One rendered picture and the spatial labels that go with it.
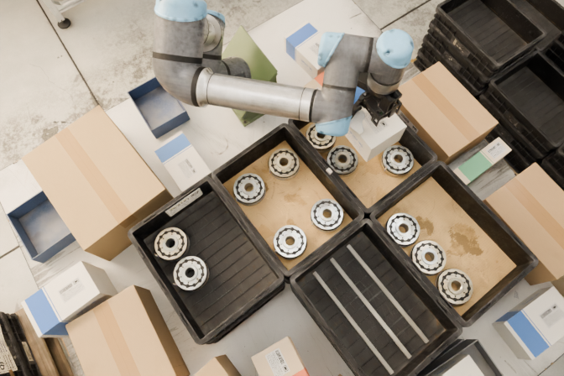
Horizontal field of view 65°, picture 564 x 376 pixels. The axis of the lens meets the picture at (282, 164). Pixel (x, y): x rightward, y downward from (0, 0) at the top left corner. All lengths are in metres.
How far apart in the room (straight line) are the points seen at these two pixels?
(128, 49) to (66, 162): 1.45
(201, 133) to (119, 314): 0.70
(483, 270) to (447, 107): 0.55
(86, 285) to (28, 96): 1.73
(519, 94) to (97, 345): 2.01
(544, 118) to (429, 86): 0.83
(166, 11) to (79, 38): 2.06
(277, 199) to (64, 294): 0.70
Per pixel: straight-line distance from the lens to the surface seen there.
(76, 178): 1.56
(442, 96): 1.64
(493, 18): 2.42
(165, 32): 1.06
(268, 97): 0.99
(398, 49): 0.95
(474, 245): 1.51
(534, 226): 1.57
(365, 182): 1.48
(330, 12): 1.99
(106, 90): 2.81
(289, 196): 1.45
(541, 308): 1.61
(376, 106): 1.12
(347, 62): 0.96
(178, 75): 1.05
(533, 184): 1.62
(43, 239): 1.77
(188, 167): 1.57
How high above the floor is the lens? 2.21
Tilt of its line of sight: 68 degrees down
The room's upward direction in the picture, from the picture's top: 5 degrees counter-clockwise
